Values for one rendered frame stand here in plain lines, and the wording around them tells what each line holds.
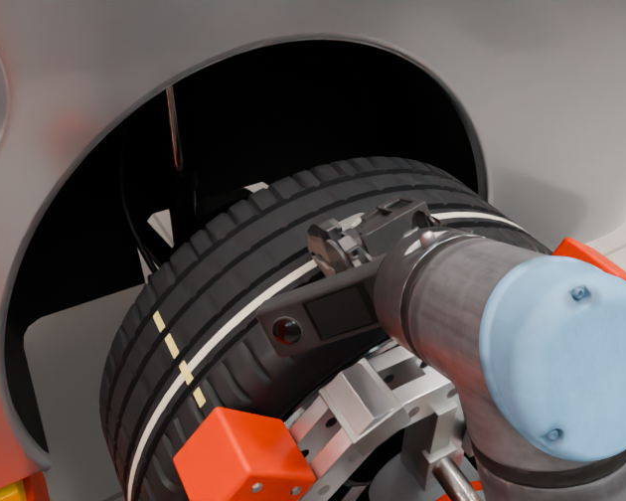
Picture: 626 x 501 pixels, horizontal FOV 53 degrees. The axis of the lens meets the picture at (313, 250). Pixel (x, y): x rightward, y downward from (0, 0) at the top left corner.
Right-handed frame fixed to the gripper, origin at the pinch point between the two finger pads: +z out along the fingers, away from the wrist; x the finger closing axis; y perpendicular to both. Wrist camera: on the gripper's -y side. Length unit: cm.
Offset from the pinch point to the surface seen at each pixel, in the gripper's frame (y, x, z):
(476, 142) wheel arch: 36.6, -6.5, 26.7
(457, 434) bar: 4.5, -24.4, -4.9
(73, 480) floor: -65, -60, 111
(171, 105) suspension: -1.1, 17.9, 43.4
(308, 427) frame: -9.2, -12.9, -6.6
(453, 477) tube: 0.9, -24.9, -9.2
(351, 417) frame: -5.6, -12.3, -9.9
